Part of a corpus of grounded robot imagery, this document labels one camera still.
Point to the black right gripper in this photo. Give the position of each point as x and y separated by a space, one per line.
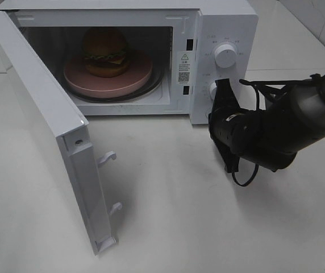
230 127

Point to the white timer knob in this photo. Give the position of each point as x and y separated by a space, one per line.
212 90

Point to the toy burger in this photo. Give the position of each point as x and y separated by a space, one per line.
105 52

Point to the pink round plate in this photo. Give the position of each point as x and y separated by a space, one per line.
140 64

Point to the white microwave door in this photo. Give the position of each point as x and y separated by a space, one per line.
60 131

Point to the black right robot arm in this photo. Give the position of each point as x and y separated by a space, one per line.
272 137

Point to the upper white power knob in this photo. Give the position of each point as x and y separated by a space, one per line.
225 54

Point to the white warning label sticker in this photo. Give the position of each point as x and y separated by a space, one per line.
183 67

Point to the white microwave oven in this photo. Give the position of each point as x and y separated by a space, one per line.
54 29

